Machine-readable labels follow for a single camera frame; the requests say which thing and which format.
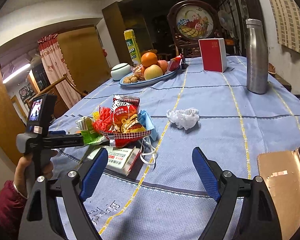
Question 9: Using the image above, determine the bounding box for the green snack wrapper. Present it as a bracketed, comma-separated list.
[75, 116, 108, 145]

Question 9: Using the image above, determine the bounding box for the red snack bag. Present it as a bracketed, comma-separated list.
[98, 95, 150, 148]

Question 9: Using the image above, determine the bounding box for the blue face mask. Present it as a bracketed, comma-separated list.
[138, 110, 160, 166]

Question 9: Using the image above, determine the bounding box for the maroon sleeve forearm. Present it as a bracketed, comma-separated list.
[0, 180, 27, 239]

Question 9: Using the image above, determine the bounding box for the person's left hand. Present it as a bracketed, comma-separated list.
[13, 149, 59, 198]

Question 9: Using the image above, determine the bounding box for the wooden chair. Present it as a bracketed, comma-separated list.
[26, 74, 87, 119]

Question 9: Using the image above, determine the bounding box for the brown cardboard piece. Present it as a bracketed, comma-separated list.
[257, 149, 300, 239]

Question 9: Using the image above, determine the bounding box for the yellow mesh fruit net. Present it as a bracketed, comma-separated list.
[93, 111, 100, 120]

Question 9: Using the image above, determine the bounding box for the fluorescent ceiling light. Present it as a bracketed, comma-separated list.
[3, 63, 31, 84]

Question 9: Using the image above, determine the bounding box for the red patterned door curtain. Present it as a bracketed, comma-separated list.
[38, 34, 81, 108]

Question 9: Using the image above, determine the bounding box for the white red medicine box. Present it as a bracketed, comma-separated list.
[87, 146, 141, 176]

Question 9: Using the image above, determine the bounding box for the light blue striped tablecloth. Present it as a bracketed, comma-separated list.
[51, 56, 300, 239]

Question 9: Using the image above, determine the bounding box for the white ceramic lidded jar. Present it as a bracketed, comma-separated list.
[110, 63, 132, 81]

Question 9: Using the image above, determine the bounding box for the walnuts pile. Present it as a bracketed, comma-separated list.
[123, 75, 139, 83]

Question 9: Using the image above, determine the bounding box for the blue oval fruit plate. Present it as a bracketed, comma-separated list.
[119, 66, 181, 88]

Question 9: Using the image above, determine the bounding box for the crumpled white tissue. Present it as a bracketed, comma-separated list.
[166, 108, 200, 130]

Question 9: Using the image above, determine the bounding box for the yellow apple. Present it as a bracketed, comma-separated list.
[143, 64, 163, 80]

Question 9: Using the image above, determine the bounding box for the yellow green tall box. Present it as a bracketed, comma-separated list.
[124, 29, 141, 66]

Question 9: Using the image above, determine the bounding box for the orange fruit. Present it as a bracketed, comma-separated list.
[141, 52, 158, 68]

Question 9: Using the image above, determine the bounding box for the red apple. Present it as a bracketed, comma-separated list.
[157, 60, 168, 74]

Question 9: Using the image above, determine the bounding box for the red packaged snack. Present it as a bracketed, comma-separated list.
[166, 55, 183, 74]

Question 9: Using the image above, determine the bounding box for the stainless steel thermos bottle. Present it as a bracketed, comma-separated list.
[245, 18, 269, 94]

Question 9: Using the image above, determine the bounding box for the red book box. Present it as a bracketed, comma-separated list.
[199, 38, 227, 73]

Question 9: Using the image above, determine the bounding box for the round framed embroidery screen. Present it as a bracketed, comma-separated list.
[167, 0, 222, 57]

